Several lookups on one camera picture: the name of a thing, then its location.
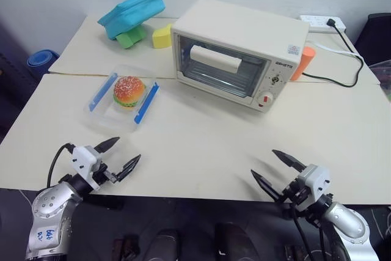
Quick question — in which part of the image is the white power strip cable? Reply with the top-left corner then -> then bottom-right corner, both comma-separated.
306,39 -> 364,59

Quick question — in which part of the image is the blue rolled mat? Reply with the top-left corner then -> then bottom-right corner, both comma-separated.
26,50 -> 59,78

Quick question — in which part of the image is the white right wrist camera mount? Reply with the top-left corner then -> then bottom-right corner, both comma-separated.
298,164 -> 332,204

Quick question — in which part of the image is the red and white timer knob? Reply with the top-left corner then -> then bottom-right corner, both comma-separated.
258,91 -> 274,108

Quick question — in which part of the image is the cream toaster oven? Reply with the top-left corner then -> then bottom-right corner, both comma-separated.
170,0 -> 310,114

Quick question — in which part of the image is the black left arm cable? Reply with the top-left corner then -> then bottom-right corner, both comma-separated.
47,143 -> 76,188

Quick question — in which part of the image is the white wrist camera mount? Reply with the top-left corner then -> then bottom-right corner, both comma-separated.
71,145 -> 103,190
298,164 -> 332,204

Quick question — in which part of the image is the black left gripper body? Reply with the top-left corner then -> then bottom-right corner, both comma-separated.
90,162 -> 120,189

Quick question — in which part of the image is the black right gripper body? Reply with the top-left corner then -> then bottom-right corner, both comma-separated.
276,178 -> 311,213

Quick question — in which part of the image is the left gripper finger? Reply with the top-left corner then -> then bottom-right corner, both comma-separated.
117,154 -> 142,182
93,136 -> 120,154

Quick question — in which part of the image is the black power cable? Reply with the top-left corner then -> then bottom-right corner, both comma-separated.
302,18 -> 365,88

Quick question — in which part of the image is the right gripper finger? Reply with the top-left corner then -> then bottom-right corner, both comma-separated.
250,169 -> 280,202
272,149 -> 306,172

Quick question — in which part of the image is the glass oven door with handle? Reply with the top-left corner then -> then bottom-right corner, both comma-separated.
174,33 -> 269,98

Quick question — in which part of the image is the orange foam cylinder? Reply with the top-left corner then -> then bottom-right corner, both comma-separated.
289,46 -> 316,82

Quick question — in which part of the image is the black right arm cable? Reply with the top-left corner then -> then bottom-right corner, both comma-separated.
282,202 -> 340,261

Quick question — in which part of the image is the clear container with blue clips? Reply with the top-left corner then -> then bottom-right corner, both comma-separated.
83,64 -> 161,134

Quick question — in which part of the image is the black chair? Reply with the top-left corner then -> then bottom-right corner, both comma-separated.
354,12 -> 391,67

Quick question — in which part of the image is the teal fabric pouch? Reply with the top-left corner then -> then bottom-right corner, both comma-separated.
97,0 -> 166,41

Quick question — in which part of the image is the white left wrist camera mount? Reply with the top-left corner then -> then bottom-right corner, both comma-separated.
71,145 -> 103,190

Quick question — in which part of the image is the yellow foam block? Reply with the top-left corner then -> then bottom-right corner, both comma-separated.
152,23 -> 173,50

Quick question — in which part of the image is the white power strip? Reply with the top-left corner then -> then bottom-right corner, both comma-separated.
299,14 -> 347,33

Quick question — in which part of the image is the toy hamburger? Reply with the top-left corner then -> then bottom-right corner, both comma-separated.
112,76 -> 146,110

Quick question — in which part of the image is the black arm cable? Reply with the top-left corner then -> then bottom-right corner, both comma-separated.
282,202 -> 340,261
47,143 -> 76,188

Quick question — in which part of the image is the green foam block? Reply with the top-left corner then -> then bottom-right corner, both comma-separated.
115,25 -> 147,50

